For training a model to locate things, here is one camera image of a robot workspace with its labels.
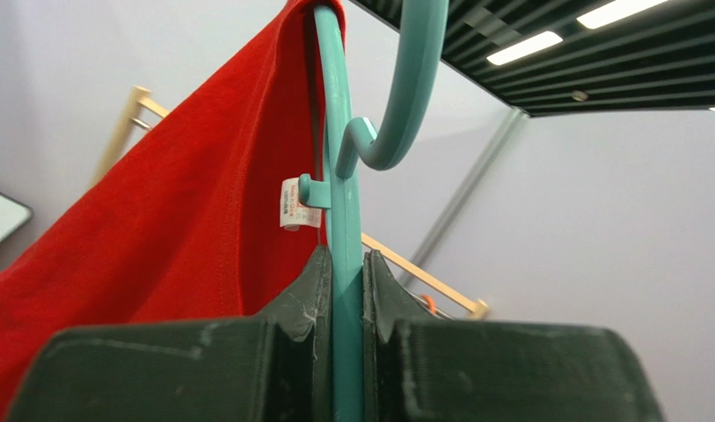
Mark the red t shirt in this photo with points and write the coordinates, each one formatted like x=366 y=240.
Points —
x=186 y=225

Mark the aluminium corner profile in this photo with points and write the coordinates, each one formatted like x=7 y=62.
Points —
x=509 y=126

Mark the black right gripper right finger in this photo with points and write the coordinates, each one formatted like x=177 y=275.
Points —
x=420 y=367

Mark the metal clothes rail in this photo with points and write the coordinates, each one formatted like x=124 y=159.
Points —
x=141 y=124

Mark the orange hanger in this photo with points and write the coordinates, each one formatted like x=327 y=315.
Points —
x=430 y=304

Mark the ceiling light strip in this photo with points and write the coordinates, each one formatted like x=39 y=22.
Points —
x=524 y=48
x=615 y=11

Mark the wooden clothes rack frame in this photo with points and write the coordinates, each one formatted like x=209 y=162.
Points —
x=139 y=100

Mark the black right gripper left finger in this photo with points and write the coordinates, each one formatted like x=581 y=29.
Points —
x=273 y=366

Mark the teal plastic hanger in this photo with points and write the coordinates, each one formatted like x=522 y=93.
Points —
x=349 y=140

